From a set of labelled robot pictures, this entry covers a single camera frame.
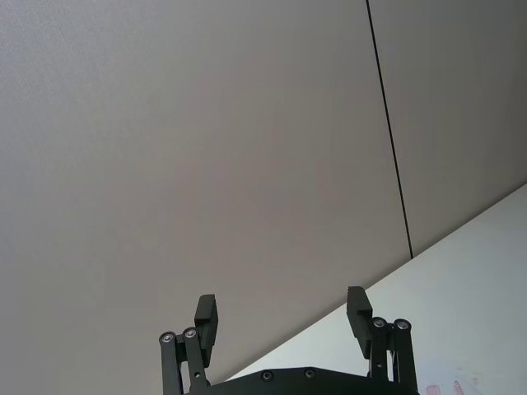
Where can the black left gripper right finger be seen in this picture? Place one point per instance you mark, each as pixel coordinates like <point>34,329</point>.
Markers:
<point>359,325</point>

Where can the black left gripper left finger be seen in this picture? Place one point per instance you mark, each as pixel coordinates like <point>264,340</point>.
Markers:
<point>206,325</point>

